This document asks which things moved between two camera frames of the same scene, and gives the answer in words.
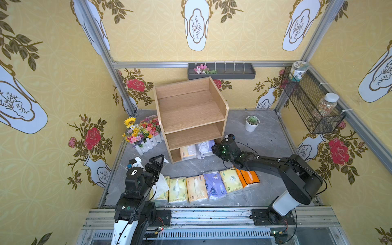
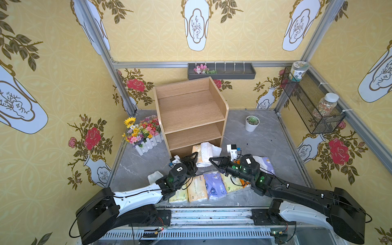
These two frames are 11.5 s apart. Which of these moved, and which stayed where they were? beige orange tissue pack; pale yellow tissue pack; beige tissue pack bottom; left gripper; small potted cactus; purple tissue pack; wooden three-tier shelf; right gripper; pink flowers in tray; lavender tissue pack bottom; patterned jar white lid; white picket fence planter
Moved: beige tissue pack bottom; right gripper; left gripper; lavender tissue pack bottom
Stayed: pink flowers in tray; beige orange tissue pack; wooden three-tier shelf; small potted cactus; white picket fence planter; pale yellow tissue pack; purple tissue pack; patterned jar white lid
